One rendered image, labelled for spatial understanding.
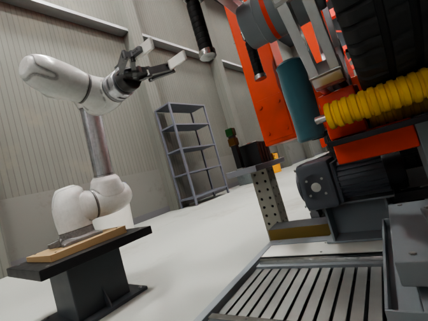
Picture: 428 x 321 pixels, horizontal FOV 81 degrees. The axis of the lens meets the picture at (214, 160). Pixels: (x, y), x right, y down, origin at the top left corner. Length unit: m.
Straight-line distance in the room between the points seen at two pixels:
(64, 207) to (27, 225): 2.84
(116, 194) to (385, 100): 1.26
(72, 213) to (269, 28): 1.14
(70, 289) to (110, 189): 0.48
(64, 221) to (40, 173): 3.00
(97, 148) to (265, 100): 0.90
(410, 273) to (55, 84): 0.94
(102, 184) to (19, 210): 2.84
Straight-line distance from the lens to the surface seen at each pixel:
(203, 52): 0.67
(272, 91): 1.23
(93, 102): 0.93
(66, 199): 1.40
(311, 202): 0.99
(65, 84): 0.89
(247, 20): 0.78
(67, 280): 1.35
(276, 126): 1.21
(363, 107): 0.57
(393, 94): 0.57
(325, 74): 0.61
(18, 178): 4.29
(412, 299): 0.63
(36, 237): 4.23
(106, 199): 1.44
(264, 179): 1.40
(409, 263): 0.57
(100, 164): 1.47
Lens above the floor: 0.46
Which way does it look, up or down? 3 degrees up
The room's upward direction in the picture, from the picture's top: 16 degrees counter-clockwise
